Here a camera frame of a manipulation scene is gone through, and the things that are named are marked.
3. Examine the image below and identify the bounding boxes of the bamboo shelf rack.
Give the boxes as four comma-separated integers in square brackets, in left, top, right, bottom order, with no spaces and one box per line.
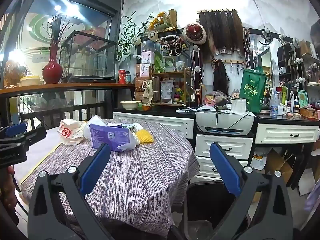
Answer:
[151,65,198,107]

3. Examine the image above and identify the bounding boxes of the dark paper bag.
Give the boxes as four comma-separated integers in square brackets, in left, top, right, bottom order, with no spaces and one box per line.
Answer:
[281,150,304,183]

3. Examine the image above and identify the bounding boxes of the beige snack pouch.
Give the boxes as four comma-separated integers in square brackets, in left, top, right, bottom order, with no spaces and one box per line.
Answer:
[142,80,154,111]

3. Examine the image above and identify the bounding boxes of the wide white drawer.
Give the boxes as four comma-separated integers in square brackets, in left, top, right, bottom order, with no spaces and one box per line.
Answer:
[254,123,320,145]

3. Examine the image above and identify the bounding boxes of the green bamboo plant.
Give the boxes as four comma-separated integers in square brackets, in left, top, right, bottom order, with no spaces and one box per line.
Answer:
[117,12,155,62]

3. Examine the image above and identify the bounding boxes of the sunflower bouquet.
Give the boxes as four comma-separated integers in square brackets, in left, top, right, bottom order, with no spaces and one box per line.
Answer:
[149,9,178,33]

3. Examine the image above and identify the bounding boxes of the white plastic container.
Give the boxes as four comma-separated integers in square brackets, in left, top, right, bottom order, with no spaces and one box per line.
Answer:
[231,98,248,113]

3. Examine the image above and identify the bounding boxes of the red print plastic bag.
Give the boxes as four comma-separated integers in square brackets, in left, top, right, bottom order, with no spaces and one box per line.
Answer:
[59,119,88,146]

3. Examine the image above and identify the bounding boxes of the green tote bag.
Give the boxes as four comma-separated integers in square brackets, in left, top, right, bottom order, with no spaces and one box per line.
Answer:
[239,66,267,114]

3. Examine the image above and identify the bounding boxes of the wooden bar counter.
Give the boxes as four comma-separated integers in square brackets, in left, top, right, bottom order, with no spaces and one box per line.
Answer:
[0,82,135,95]

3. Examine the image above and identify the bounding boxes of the open cardboard box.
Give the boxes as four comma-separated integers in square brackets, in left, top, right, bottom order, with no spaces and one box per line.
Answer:
[265,149,293,184]

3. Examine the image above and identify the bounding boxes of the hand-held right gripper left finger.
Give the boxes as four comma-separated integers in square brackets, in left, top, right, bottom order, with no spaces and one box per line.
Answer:
[27,143,130,240]

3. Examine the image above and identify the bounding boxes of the brown printed carton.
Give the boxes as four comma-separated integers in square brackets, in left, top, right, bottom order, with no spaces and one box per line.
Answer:
[135,64,152,102]

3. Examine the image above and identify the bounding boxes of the purple cloth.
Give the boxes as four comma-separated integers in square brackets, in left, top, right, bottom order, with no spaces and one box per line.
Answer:
[304,177,320,213]

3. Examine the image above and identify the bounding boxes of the glass terrarium tank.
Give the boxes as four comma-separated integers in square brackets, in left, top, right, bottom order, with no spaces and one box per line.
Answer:
[59,30,118,80]

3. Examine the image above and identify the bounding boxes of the striped purple tablecloth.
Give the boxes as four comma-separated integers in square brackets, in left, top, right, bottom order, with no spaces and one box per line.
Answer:
[20,119,200,240]

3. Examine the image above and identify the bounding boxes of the white printer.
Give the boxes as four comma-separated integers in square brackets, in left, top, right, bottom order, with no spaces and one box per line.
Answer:
[195,105,256,134]

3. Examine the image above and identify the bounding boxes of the white drawer black handle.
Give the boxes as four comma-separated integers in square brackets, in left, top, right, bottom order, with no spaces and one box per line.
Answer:
[195,134,254,160]
[196,156,244,178]

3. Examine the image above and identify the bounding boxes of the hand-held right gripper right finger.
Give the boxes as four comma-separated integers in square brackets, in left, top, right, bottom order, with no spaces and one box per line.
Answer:
[209,142,293,240]

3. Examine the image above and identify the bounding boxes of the pale lilac table cover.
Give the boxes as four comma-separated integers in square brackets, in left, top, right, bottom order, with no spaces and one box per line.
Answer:
[14,126,63,183]

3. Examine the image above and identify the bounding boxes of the hanging hair extensions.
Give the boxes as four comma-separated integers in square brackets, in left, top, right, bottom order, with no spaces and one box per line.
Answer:
[199,11,244,55]

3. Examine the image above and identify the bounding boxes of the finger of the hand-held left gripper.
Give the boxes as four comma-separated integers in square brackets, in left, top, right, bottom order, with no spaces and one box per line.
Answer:
[0,126,47,151]
[0,122,28,139]

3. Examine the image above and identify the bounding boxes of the lion head ornament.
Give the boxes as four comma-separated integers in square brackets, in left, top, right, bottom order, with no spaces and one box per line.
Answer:
[159,35,188,56]

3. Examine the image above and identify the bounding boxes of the golden ornament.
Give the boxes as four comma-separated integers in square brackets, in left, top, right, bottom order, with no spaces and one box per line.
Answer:
[4,60,27,88]

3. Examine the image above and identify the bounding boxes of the dried twig bundle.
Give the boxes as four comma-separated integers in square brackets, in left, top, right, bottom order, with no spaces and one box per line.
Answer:
[41,15,70,48]

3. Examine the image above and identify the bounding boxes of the bulb-lit vanity mirror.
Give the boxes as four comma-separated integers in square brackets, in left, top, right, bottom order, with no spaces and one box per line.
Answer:
[135,27,200,108]
[244,29,300,110]

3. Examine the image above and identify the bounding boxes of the cream enamel bowl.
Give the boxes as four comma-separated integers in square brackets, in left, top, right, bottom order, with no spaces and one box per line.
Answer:
[120,101,142,110]

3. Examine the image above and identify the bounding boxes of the pink plastic bag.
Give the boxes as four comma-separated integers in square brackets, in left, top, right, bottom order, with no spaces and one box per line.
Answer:
[204,91,233,107]

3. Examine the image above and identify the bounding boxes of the red ceramic vase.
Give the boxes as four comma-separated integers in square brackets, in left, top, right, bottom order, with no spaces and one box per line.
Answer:
[42,45,63,84]

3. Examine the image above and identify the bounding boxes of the white plastic bag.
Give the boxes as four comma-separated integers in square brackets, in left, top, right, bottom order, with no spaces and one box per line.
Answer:
[82,115,113,140]

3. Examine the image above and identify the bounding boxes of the green picture frame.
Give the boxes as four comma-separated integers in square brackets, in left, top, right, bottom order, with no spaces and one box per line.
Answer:
[296,89,310,108]

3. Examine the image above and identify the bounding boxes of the blue label water bottle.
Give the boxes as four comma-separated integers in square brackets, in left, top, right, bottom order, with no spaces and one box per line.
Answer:
[270,91,279,118]

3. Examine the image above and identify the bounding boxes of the person's left hand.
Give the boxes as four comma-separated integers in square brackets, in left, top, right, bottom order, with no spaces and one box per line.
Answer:
[0,165,18,207]

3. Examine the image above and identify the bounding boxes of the white bag orange cartoon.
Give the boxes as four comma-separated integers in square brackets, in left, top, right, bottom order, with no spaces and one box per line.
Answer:
[251,153,267,171]

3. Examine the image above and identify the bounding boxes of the red embroidered hat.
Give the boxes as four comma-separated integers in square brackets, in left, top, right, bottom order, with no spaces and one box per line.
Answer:
[182,23,207,46]

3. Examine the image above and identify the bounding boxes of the dark trash bin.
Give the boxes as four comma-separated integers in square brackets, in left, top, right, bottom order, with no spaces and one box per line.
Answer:
[184,180,253,240]

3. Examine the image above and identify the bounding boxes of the green toothpaste tube wrapper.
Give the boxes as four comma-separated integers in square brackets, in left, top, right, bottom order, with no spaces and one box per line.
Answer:
[121,122,143,133]

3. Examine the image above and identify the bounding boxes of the black vanity desk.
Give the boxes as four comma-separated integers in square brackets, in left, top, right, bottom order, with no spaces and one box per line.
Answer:
[114,106,320,124]

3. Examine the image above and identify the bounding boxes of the yellow lidded container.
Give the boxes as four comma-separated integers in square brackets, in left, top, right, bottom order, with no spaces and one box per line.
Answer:
[19,75,44,87]

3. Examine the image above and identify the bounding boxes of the black railing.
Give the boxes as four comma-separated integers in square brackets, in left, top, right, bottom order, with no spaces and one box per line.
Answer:
[0,89,107,135]

